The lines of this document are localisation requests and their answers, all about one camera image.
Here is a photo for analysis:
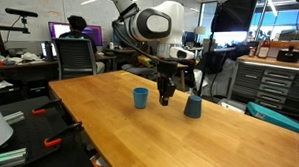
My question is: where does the black softbox light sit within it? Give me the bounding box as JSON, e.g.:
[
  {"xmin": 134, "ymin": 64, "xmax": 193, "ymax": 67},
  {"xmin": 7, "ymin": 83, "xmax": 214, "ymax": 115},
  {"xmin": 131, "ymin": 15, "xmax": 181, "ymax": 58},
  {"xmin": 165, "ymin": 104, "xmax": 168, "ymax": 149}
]
[{"xmin": 210, "ymin": 0, "xmax": 263, "ymax": 34}]

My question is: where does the dark blue cup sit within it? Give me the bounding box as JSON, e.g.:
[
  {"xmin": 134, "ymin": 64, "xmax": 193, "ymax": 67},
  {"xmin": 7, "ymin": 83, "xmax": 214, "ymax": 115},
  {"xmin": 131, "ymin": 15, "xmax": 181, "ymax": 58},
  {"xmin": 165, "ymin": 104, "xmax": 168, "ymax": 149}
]
[{"xmin": 182, "ymin": 95, "xmax": 204, "ymax": 120}]

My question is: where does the seated person dark hair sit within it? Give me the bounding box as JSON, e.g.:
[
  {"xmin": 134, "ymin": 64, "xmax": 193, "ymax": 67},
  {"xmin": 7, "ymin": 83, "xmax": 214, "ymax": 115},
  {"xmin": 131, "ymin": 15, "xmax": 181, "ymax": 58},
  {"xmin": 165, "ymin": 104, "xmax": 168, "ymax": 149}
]
[{"xmin": 57, "ymin": 13, "xmax": 106, "ymax": 77}]

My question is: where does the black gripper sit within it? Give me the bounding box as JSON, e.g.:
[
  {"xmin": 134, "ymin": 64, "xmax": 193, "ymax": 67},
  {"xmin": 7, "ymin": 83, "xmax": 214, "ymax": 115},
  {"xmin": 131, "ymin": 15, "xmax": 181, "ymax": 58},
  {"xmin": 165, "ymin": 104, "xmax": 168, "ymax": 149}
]
[{"xmin": 156, "ymin": 59, "xmax": 180, "ymax": 107}]

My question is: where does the grey mesh office chair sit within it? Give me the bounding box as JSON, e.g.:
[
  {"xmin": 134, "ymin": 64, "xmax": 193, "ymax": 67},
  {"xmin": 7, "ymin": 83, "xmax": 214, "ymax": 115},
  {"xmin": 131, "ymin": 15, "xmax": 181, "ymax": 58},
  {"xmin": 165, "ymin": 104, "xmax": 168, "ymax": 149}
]
[{"xmin": 51, "ymin": 35, "xmax": 99, "ymax": 82}]

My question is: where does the black device on cabinet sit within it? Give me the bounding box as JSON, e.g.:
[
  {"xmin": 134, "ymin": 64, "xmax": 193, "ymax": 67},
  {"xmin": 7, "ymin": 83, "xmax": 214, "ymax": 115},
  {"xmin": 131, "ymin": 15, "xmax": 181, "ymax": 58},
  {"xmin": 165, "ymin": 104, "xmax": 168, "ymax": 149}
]
[{"xmin": 275, "ymin": 45, "xmax": 299, "ymax": 64}]

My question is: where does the aluminium extrusion bar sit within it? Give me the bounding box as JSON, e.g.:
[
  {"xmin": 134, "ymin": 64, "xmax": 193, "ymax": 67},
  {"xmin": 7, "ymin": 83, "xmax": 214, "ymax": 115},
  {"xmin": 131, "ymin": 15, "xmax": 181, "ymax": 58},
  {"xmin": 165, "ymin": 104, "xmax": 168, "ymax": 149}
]
[
  {"xmin": 2, "ymin": 110, "xmax": 26, "ymax": 126},
  {"xmin": 0, "ymin": 147, "xmax": 28, "ymax": 167}
]

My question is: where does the black camera on stand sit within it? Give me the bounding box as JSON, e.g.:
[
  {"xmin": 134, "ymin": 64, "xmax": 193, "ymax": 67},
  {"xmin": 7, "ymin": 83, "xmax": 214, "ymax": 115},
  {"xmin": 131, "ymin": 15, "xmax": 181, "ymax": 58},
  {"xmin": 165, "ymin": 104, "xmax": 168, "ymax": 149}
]
[{"xmin": 4, "ymin": 6, "xmax": 40, "ymax": 36}]

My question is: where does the light blue cup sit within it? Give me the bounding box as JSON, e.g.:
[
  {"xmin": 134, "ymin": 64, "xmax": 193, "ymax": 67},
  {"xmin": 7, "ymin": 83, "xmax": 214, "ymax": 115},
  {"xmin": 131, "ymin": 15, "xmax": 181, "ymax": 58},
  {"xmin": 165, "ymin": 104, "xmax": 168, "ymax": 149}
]
[{"xmin": 133, "ymin": 87, "xmax": 150, "ymax": 110}]

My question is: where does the purple lit monitor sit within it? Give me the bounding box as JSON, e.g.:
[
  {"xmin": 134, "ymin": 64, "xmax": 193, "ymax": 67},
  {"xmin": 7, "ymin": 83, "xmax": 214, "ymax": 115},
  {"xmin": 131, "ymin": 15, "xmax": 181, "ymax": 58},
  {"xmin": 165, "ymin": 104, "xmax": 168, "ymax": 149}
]
[{"xmin": 47, "ymin": 19, "xmax": 104, "ymax": 49}]

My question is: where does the orange black clamp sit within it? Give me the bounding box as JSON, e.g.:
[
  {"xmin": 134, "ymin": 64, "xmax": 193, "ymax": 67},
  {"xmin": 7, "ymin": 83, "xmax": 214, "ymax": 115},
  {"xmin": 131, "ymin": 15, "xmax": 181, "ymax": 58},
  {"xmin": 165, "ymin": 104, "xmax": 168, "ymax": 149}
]
[
  {"xmin": 31, "ymin": 98, "xmax": 64, "ymax": 117},
  {"xmin": 42, "ymin": 121, "xmax": 85, "ymax": 148}
]

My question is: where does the red labelled bottle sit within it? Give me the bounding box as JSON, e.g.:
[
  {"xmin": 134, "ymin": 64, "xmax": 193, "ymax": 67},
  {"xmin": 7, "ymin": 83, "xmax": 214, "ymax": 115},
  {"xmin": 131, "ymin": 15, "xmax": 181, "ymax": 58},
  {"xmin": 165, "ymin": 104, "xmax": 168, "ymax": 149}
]
[{"xmin": 255, "ymin": 36, "xmax": 272, "ymax": 60}]

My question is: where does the grey drawer cabinet wooden top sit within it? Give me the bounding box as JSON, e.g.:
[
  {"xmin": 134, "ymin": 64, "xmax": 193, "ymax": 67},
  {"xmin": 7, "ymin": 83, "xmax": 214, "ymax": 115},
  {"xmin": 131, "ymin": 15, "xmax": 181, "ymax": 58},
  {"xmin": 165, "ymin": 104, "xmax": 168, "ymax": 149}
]
[{"xmin": 225, "ymin": 52, "xmax": 299, "ymax": 120}]

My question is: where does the teal case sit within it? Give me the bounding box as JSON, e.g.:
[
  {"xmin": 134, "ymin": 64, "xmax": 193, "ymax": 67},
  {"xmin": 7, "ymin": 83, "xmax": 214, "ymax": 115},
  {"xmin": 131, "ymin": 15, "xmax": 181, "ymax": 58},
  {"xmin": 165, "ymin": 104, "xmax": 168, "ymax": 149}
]
[{"xmin": 245, "ymin": 99, "xmax": 299, "ymax": 142}]

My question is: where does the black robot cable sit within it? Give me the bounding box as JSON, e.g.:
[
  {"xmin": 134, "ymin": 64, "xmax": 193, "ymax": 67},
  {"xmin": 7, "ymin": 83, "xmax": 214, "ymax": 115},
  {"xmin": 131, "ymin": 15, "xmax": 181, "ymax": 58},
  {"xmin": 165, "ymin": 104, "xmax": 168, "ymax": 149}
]
[{"xmin": 111, "ymin": 19, "xmax": 167, "ymax": 68}]

